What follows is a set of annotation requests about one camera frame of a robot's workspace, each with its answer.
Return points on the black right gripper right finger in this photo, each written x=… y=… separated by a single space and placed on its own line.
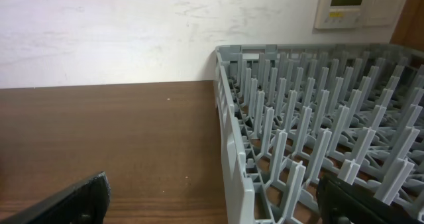
x=340 y=202

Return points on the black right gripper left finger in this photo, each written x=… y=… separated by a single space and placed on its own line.
x=85 y=201

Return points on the grey dishwasher rack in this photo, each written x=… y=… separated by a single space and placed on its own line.
x=289 y=114

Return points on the wall control panel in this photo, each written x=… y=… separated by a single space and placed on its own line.
x=347 y=14

